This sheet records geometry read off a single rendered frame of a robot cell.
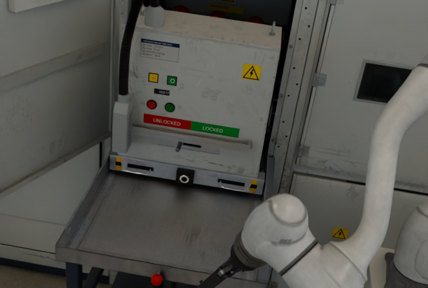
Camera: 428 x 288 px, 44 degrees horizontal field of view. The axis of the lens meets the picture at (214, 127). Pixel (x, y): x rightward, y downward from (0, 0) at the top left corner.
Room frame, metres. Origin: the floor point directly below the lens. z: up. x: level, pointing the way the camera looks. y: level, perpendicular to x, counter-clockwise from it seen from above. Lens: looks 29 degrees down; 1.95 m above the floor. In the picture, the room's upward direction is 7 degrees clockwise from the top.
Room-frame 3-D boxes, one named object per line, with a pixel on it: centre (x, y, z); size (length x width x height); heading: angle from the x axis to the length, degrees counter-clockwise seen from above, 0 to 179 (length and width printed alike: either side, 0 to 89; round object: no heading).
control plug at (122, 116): (1.48, 0.29, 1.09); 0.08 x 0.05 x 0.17; 176
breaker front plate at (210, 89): (1.53, 0.08, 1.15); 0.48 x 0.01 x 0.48; 86
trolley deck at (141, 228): (1.47, 0.08, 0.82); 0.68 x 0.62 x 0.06; 176
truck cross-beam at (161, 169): (1.55, 0.07, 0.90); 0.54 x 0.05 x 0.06; 86
